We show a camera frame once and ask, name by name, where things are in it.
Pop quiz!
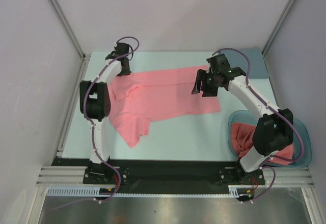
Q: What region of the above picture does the pink t-shirt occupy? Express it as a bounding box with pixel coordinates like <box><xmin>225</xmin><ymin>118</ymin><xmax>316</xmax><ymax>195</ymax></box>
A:
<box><xmin>230</xmin><ymin>123</ymin><xmax>294</xmax><ymax>165</ymax></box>
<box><xmin>108</xmin><ymin>66</ymin><xmax>221</xmax><ymax>148</ymax></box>

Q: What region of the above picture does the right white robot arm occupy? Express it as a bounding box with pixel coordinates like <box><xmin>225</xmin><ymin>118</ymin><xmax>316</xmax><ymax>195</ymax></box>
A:
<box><xmin>192</xmin><ymin>67</ymin><xmax>294</xmax><ymax>184</ymax></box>

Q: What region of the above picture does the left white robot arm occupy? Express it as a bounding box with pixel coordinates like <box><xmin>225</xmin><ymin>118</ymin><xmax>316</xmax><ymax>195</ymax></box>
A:
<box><xmin>79</xmin><ymin>51</ymin><xmax>131</xmax><ymax>184</ymax></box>

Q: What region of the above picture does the folded blue-grey t-shirt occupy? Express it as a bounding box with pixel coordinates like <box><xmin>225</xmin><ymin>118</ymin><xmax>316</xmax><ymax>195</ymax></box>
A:
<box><xmin>221</xmin><ymin>47</ymin><xmax>269</xmax><ymax>79</ymax></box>

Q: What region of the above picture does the crumpled pink t-shirt in basin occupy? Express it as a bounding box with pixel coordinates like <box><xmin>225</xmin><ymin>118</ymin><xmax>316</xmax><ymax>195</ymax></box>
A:
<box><xmin>230</xmin><ymin>123</ymin><xmax>294</xmax><ymax>165</ymax></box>

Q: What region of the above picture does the teal plastic basin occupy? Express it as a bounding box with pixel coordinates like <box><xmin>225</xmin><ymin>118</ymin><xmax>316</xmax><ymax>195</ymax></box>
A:
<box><xmin>227</xmin><ymin>110</ymin><xmax>312</xmax><ymax>169</ymax></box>

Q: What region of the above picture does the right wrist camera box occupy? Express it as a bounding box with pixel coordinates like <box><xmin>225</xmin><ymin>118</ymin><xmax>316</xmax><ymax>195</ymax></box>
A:
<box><xmin>206</xmin><ymin>54</ymin><xmax>231</xmax><ymax>74</ymax></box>

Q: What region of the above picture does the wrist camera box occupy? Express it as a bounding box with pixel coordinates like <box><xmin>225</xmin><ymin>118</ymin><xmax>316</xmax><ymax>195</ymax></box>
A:
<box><xmin>206</xmin><ymin>54</ymin><xmax>231</xmax><ymax>74</ymax></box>
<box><xmin>114</xmin><ymin>42</ymin><xmax>133</xmax><ymax>57</ymax></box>

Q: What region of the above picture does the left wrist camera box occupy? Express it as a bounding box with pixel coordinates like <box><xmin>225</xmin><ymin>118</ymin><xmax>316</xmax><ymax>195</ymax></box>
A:
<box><xmin>114</xmin><ymin>42</ymin><xmax>133</xmax><ymax>57</ymax></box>

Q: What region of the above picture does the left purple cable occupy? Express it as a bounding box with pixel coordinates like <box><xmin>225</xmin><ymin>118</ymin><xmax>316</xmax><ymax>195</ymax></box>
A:
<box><xmin>48</xmin><ymin>37</ymin><xmax>141</xmax><ymax>211</ymax></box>

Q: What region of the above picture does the left aluminium frame post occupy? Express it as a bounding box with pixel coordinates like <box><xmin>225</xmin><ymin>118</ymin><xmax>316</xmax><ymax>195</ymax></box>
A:
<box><xmin>48</xmin><ymin>0</ymin><xmax>85</xmax><ymax>60</ymax></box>

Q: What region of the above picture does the aluminium frame post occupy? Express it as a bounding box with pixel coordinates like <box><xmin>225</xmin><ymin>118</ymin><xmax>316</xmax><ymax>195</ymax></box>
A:
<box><xmin>262</xmin><ymin>0</ymin><xmax>297</xmax><ymax>56</ymax></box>
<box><xmin>48</xmin><ymin>0</ymin><xmax>85</xmax><ymax>60</ymax></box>

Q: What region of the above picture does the white slotted cable duct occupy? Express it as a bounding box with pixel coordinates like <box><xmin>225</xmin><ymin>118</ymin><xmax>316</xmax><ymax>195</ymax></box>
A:
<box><xmin>46</xmin><ymin>186</ymin><xmax>254</xmax><ymax>199</ymax></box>

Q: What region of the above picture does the right aluminium frame post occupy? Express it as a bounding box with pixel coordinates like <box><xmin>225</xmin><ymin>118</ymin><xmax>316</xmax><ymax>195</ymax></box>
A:
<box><xmin>262</xmin><ymin>0</ymin><xmax>297</xmax><ymax>56</ymax></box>

